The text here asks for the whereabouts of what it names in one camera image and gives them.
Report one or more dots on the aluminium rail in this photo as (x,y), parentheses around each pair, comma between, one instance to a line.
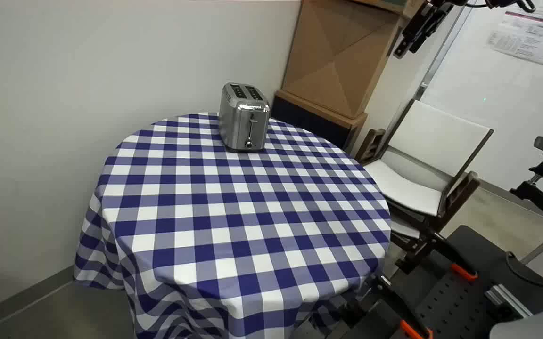
(509,300)

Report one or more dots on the white chair with wooden frame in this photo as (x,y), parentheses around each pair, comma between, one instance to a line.
(434,142)

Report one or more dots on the silver two-slot toaster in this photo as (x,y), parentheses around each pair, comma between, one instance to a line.
(244,123)

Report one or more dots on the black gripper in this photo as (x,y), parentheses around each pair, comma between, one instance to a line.
(436,8)

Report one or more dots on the grey rounded machine housing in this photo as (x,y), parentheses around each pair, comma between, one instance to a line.
(536,326)

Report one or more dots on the white whiteboard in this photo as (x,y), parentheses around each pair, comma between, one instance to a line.
(504,106)

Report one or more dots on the blue white checkered tablecloth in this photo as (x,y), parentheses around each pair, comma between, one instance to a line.
(234,219)

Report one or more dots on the black clamp with orange tip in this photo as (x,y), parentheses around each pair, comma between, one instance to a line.
(413,328)
(464,272)

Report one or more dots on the printed paper poster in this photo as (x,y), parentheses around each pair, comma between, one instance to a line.
(528,38)

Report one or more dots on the black perforated base platform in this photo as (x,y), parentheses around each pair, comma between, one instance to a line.
(447,308)

